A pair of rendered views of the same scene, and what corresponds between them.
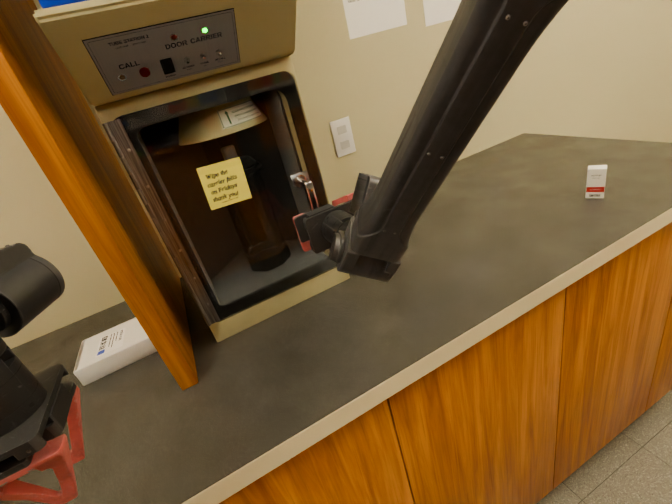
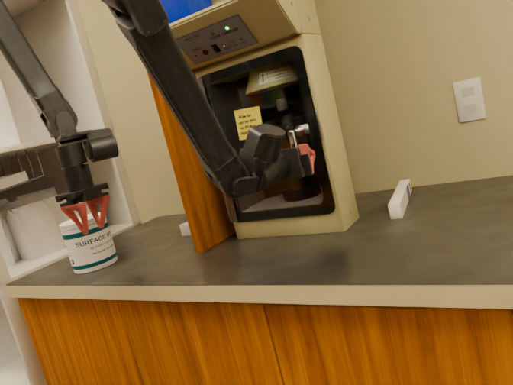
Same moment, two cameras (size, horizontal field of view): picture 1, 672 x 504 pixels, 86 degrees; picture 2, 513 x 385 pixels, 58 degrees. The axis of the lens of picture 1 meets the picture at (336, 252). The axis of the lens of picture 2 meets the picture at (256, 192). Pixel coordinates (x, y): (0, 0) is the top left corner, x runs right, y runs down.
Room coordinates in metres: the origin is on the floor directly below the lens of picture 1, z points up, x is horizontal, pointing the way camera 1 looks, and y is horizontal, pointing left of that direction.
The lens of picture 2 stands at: (-0.08, -0.75, 1.26)
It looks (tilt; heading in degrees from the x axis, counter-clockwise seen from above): 9 degrees down; 53
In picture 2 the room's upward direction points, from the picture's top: 14 degrees counter-clockwise
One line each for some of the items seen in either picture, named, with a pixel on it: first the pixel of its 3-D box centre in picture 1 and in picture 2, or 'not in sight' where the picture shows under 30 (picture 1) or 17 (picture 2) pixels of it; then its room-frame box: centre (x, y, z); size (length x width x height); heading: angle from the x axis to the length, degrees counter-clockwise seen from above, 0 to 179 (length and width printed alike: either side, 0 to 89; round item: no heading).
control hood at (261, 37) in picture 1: (190, 37); (225, 31); (0.61, 0.12, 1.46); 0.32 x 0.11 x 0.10; 109
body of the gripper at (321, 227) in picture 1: (341, 229); (274, 168); (0.55, -0.02, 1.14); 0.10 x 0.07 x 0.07; 109
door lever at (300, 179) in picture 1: (310, 200); (298, 147); (0.67, 0.02, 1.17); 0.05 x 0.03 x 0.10; 19
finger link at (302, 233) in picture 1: (311, 223); not in sight; (0.60, 0.03, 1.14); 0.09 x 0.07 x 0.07; 19
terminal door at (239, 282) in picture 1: (249, 205); (263, 142); (0.66, 0.13, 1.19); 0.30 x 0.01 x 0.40; 109
